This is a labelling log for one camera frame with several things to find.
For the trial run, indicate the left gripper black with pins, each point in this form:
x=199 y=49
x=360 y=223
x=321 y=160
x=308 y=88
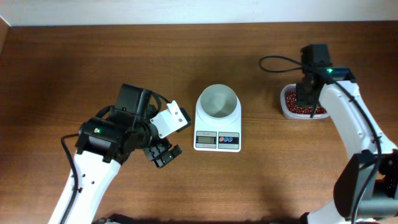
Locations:
x=163 y=145

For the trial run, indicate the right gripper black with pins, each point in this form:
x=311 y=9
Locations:
x=305 y=97

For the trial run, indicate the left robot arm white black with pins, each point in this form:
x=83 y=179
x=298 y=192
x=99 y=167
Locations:
x=106 y=141

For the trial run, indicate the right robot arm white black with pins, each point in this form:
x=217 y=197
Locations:
x=366 y=190

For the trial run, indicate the white digital kitchen scale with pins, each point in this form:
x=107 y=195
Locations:
x=218 y=134

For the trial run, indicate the clear plastic bean container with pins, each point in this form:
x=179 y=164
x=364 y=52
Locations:
x=319 y=114

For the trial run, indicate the red adzuki beans in container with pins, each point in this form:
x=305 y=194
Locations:
x=293 y=107

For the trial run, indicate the white round bowl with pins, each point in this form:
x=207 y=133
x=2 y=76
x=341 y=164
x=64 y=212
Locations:
x=218 y=101

